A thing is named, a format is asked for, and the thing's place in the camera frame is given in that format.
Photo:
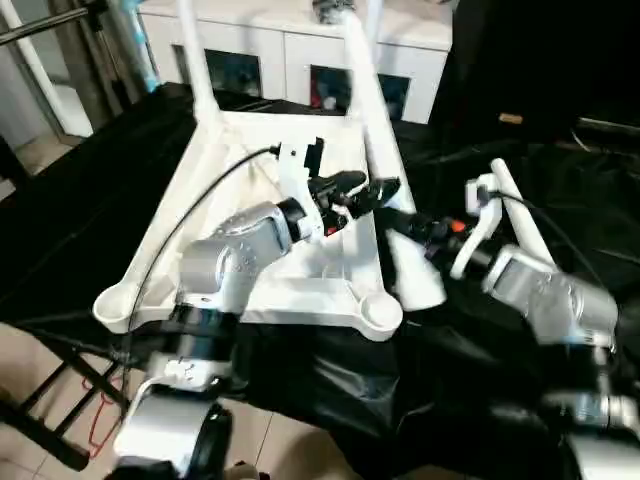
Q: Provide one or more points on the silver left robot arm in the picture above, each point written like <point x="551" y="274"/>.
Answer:
<point x="240" y="245"/>

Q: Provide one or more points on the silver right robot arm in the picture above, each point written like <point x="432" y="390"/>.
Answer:
<point x="565" y="300"/>

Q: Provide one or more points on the white jar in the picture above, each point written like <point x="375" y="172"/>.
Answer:
<point x="330" y="102"/>

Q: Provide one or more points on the small yellow label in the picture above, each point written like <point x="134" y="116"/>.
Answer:
<point x="511" y="119"/>

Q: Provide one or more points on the white glass-door cabinet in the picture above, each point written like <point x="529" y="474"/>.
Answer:
<point x="280" y="45"/>

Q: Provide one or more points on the black mat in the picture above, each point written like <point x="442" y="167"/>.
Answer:
<point x="350" y="380"/>

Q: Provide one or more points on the black metal bar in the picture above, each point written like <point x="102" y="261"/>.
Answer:
<point x="607" y="127"/>

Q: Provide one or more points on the black backdrop cloth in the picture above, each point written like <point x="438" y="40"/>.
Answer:
<point x="550" y="50"/>

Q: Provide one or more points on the blue and white roll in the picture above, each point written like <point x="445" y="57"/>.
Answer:
<point x="142" y="55"/>

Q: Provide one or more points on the black metal rack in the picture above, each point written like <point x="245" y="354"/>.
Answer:
<point x="70" y="360"/>

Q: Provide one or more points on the white pole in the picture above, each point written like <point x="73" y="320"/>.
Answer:
<point x="32" y="55"/>

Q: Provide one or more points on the black tripod pole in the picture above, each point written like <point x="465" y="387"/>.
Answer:
<point x="40" y="27"/>

